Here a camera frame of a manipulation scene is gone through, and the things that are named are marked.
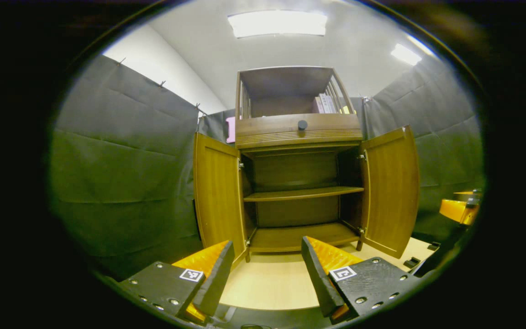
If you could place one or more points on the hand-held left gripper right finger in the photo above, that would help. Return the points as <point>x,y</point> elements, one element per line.
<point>320,281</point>

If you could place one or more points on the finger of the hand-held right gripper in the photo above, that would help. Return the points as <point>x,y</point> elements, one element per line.
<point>464,195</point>
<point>452,209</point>

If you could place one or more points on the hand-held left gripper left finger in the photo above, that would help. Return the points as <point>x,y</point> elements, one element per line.
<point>217,278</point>

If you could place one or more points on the wooden shoe cabinet door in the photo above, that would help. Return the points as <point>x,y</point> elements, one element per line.
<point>391,192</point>
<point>219,196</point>

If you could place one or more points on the wooden double-door shoe cabinet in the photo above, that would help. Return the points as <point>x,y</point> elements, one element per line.
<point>295,171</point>

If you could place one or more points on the wooden inner cabinet shelf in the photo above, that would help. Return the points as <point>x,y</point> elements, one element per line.
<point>299,193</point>

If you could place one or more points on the wooden cabinet drawer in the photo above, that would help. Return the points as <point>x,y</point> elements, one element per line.
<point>267,128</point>

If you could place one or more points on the small black block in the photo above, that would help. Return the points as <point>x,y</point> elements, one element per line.
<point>433,246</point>
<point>412,262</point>

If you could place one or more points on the black backdrop cloth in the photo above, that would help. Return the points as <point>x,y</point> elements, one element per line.
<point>121,173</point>

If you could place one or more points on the small ceiling light panel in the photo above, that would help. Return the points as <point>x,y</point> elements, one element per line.
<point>406,54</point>

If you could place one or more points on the black round drawer knob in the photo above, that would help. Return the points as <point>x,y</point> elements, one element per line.
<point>302,125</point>

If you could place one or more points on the white book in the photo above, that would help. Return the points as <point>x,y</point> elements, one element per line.
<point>331,104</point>
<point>323,103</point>

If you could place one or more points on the large ceiling light panel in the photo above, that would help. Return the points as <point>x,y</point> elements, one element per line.
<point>276,23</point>

